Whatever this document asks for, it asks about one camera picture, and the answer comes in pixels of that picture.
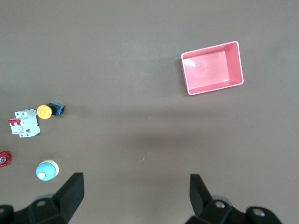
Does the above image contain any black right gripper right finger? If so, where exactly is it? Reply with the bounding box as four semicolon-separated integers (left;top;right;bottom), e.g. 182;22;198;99
185;174;283;224

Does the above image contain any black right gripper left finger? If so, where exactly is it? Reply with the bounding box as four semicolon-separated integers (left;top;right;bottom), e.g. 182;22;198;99
0;172;85;224

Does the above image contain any yellow push button switch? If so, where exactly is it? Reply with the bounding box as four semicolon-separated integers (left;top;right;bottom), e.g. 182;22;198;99
36;102;66;120

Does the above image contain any blue round call bell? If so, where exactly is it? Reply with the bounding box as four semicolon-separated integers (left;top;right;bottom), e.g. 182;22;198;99
36;159;60;182

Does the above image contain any brass valve red handwheel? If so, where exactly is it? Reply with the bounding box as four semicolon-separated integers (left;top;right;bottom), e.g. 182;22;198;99
0;151;12;168

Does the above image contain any white circuit breaker red lever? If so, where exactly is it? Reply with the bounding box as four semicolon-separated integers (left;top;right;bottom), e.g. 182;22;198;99
8;109;41;138

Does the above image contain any pink plastic box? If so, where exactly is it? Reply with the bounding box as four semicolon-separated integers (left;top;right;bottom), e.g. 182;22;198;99
181;41;244;96

